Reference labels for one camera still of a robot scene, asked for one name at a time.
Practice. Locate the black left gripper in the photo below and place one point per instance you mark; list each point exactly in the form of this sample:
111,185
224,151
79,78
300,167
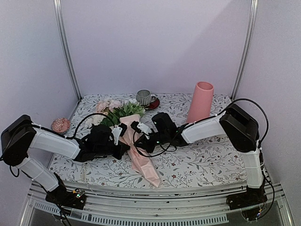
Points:
122,150

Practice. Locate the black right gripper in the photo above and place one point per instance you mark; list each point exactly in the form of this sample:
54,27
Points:
145,145

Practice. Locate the pink flower bouquet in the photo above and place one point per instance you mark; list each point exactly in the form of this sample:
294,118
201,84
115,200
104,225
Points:
135,165

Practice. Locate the cream printed ribbon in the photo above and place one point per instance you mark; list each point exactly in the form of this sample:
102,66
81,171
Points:
83,173

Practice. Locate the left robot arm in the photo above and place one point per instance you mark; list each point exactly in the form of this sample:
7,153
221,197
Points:
23,135

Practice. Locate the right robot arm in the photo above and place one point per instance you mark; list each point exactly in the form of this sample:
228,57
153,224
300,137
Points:
242,131

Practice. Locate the tall pink vase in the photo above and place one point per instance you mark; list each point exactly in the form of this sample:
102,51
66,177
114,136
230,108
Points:
201,103

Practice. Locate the dark red saucer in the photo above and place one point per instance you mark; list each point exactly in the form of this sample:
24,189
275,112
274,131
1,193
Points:
153,105

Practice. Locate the striped ceramic cup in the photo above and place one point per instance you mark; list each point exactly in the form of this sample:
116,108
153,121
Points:
145,97

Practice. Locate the floral patterned tablecloth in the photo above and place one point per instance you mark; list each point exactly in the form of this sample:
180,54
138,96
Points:
208,162

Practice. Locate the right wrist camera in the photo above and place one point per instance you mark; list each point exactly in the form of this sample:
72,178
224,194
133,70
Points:
140,127

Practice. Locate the aluminium front rail base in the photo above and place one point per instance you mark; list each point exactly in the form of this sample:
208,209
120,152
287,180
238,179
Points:
118,206

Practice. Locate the left aluminium frame post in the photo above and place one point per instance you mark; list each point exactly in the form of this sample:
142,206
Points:
65,48

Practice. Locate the aluminium frame post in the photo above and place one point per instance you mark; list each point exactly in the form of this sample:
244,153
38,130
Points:
65,48
247,44

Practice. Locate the right aluminium frame post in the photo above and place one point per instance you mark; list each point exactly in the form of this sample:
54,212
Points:
247,44

